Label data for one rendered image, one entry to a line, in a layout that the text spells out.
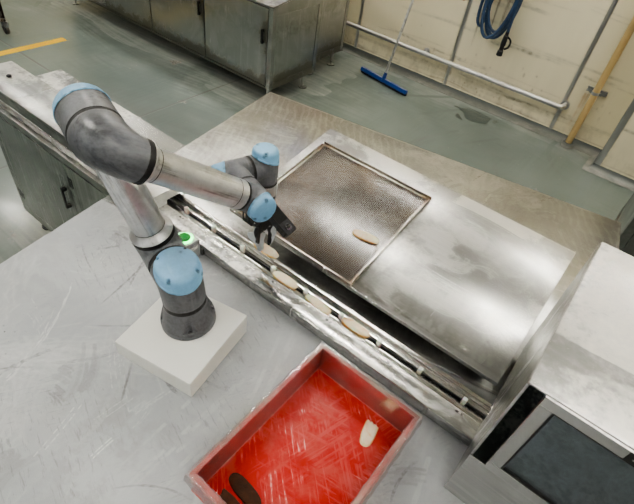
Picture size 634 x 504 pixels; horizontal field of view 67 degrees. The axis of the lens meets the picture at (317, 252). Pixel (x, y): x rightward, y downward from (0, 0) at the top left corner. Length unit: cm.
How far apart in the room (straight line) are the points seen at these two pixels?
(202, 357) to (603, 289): 97
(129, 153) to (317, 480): 85
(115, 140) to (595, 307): 101
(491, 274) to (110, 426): 119
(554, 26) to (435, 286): 350
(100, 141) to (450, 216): 121
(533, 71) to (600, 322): 392
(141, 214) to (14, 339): 55
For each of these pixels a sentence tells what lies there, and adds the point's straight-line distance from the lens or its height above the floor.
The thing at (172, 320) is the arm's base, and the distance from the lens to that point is 134.
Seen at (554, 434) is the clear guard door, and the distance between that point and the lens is 101.
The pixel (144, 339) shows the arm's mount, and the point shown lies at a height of 88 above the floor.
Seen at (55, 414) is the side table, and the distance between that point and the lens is 140.
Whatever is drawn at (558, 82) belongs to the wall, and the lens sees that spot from 486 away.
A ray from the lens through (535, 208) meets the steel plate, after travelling 229.
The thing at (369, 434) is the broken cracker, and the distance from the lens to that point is 132.
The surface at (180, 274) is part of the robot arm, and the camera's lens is 122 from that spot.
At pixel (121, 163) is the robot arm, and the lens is 99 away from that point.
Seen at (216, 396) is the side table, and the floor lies 82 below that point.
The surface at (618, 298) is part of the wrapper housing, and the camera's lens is 121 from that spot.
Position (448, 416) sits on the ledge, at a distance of 138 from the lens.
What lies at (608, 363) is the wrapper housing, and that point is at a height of 130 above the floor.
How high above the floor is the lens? 200
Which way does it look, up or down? 43 degrees down
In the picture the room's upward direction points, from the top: 10 degrees clockwise
